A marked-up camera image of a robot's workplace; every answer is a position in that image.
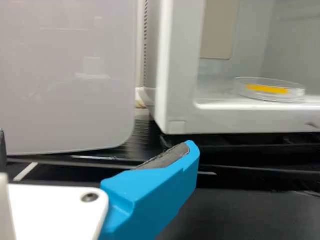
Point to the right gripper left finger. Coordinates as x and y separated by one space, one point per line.
2 150

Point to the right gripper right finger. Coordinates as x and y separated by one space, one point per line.
150 195

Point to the white box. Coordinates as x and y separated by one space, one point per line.
62 75

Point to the white incubator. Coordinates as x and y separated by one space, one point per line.
175 75

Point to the petri dish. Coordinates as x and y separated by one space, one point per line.
265 88

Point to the black platform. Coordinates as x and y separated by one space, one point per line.
250 217
150 140

